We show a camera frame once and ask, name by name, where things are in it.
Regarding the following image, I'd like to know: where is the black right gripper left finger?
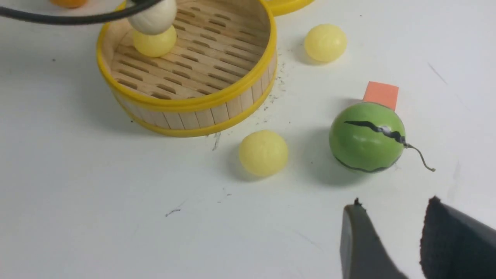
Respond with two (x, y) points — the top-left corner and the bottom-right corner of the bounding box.
(340, 198), (407, 279)

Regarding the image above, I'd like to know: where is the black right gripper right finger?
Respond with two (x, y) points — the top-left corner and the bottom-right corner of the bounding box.
(420, 196), (496, 279)

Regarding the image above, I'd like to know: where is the yellow bun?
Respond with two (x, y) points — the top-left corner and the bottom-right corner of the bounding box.
(303, 24), (348, 62)
(132, 26), (177, 58)
(238, 129), (289, 177)

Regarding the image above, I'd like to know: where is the white cream bun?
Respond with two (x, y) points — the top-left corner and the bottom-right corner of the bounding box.
(127, 0), (177, 35)

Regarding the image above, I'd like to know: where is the yellow-rimmed bamboo steamer tray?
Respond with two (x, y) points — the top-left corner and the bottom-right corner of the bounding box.
(96, 0), (277, 137)

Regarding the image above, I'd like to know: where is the yellow-rimmed woven steamer lid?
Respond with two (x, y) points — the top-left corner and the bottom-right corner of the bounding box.
(266, 0), (314, 16)

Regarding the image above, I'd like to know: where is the green toy watermelon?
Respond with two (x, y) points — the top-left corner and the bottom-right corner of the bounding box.
(329, 102), (436, 173)

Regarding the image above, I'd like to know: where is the orange foam block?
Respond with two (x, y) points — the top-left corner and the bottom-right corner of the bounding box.
(362, 81), (399, 111)

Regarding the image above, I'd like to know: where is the orange toy tangerine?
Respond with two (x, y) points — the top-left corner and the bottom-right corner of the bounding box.
(50, 0), (88, 9)

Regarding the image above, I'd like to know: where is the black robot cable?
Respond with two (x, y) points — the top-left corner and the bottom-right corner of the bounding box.
(0, 0), (163, 26)

